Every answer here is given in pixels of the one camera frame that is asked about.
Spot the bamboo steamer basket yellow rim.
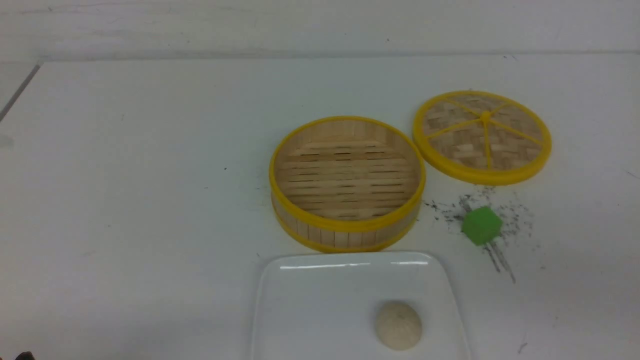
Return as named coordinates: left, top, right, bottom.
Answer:
left=269, top=116, right=426, bottom=253

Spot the bamboo steamer lid yellow rim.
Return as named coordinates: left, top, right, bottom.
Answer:
left=412, top=89, right=553, bottom=186

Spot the white square plate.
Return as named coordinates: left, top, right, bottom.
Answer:
left=249, top=251, right=472, bottom=360

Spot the white steamed bun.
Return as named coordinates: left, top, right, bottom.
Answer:
left=374, top=301, right=423, bottom=351

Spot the green cube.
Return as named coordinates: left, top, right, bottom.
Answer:
left=461, top=206, right=503, bottom=247

